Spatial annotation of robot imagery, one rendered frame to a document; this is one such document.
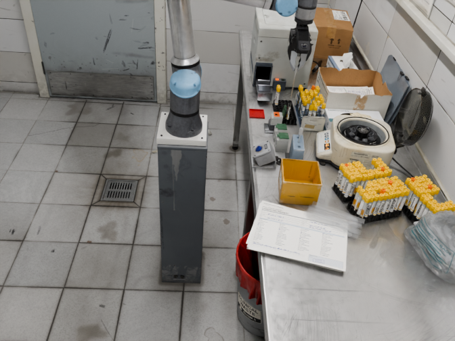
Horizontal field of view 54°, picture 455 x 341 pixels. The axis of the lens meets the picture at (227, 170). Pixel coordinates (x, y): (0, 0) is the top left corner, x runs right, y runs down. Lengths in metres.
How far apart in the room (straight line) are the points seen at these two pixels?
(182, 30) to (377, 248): 1.04
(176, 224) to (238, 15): 1.90
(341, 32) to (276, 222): 1.40
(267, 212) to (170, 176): 0.54
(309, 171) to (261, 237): 0.36
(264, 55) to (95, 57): 1.81
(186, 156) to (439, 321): 1.06
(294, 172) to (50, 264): 1.47
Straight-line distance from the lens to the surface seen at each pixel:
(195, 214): 2.03
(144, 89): 3.73
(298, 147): 1.69
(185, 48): 1.79
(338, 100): 2.01
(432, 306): 1.45
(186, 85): 1.70
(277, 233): 1.45
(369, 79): 2.28
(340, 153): 1.74
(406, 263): 1.52
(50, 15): 3.65
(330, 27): 2.59
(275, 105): 2.06
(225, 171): 3.06
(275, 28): 2.14
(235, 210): 2.79
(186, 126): 1.77
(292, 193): 1.55
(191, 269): 2.32
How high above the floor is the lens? 1.93
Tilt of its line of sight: 39 degrees down
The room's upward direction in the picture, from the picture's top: 5 degrees clockwise
